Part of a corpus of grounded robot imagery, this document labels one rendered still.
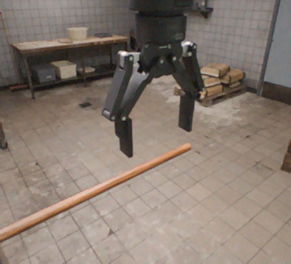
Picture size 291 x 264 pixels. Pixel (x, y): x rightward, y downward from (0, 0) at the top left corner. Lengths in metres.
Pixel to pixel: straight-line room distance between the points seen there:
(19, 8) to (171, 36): 5.36
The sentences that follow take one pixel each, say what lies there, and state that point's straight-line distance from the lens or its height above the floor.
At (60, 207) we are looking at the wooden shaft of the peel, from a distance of 0.75.
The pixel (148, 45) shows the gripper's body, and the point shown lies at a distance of 0.37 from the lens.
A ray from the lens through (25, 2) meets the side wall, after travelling 5.69.
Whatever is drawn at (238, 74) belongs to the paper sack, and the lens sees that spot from 4.99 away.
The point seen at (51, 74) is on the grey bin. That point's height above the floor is 0.35.
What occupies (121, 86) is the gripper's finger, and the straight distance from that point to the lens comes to 0.35.
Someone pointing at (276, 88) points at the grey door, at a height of 0.23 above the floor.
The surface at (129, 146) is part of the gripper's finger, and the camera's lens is 0.40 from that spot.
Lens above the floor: 1.71
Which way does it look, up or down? 26 degrees down
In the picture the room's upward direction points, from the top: straight up
